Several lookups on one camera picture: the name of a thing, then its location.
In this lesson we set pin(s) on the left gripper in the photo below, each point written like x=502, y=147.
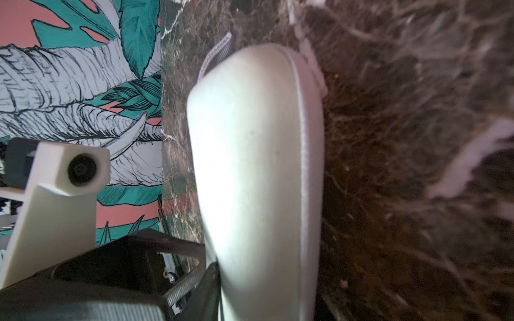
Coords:
x=122, y=280

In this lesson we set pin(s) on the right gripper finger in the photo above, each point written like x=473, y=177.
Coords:
x=204, y=286

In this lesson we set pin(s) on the grey umbrella case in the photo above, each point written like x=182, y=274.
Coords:
x=256, y=126

